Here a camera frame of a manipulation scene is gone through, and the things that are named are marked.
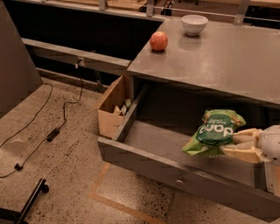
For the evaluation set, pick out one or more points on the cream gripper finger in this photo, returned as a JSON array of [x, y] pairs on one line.
[[247, 135], [251, 155]]

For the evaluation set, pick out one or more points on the green rice chip bag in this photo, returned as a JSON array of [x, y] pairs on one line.
[[217, 130]]

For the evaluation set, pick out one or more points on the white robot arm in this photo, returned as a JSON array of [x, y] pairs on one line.
[[255, 146]]

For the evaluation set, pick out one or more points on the round drawer knob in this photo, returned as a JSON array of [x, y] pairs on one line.
[[179, 182]]

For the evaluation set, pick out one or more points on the grey open top drawer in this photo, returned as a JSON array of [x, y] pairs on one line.
[[152, 136]]

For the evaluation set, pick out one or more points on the white ceramic bowl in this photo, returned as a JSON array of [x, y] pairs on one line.
[[194, 24]]

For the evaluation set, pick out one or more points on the items inside cardboard box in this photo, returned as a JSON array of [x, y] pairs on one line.
[[123, 109]]

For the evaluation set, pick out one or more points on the red apple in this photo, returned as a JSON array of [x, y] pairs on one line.
[[158, 41]]

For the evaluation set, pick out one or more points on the open cardboard box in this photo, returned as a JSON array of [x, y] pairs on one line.
[[110, 104]]

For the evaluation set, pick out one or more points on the black chair base leg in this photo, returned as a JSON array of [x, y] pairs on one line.
[[14, 217]]

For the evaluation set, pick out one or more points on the grey wall rail shelf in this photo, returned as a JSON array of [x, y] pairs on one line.
[[78, 58]]

